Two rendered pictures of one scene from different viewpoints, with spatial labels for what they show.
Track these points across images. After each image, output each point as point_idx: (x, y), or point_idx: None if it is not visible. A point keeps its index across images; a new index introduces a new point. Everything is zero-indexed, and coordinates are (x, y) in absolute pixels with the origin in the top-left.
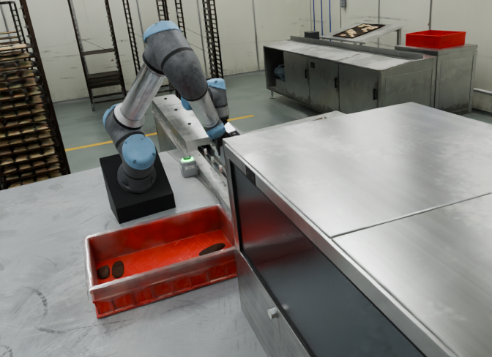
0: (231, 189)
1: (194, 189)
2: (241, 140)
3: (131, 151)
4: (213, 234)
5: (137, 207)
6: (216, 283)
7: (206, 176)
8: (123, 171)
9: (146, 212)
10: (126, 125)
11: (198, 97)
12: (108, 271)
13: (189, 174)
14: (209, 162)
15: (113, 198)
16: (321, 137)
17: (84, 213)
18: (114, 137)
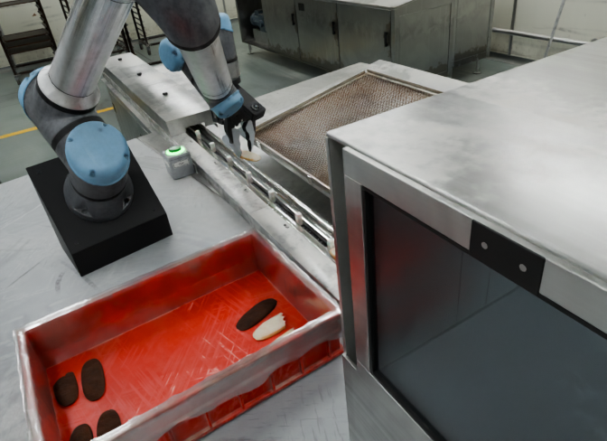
0: (360, 254)
1: (195, 198)
2: (382, 135)
3: (83, 154)
4: (249, 281)
5: (108, 245)
6: (284, 388)
7: (210, 176)
8: (74, 189)
9: (126, 250)
10: (66, 107)
11: (206, 42)
12: (75, 389)
13: (182, 173)
14: (208, 151)
15: (62, 236)
16: (585, 109)
17: (16, 262)
18: (46, 130)
